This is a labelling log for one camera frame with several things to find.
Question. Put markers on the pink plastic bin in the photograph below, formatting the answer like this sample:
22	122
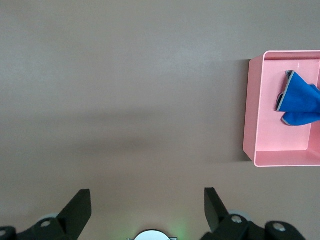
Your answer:
275	140

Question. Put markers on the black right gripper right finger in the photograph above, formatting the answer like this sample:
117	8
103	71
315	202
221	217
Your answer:
217	217

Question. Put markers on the brown table mat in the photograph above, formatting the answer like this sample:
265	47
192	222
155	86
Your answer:
100	75

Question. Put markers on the blue microfibre cloth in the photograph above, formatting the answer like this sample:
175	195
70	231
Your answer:
300	100

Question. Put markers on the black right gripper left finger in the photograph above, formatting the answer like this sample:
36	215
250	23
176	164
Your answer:
72	217

